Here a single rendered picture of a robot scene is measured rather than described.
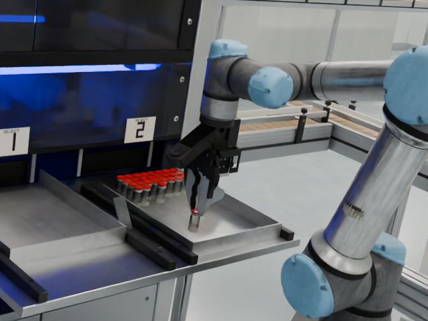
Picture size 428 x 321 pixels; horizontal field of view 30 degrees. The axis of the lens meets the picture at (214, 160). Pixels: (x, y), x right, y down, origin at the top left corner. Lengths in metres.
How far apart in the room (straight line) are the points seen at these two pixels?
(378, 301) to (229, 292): 1.93
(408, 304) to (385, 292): 1.06
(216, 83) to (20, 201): 0.52
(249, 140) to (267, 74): 0.88
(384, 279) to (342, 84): 0.37
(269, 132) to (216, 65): 0.86
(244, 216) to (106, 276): 0.47
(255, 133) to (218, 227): 0.63
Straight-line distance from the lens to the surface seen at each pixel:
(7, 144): 1.72
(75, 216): 1.73
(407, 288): 2.59
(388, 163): 1.29
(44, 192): 1.84
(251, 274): 3.61
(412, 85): 1.23
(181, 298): 2.49
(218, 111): 1.58
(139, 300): 2.14
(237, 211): 1.87
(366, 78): 1.47
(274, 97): 1.48
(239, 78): 1.52
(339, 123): 2.66
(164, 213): 1.81
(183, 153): 1.56
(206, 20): 1.95
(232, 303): 3.35
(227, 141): 1.64
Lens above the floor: 1.58
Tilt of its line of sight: 18 degrees down
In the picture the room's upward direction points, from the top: 10 degrees clockwise
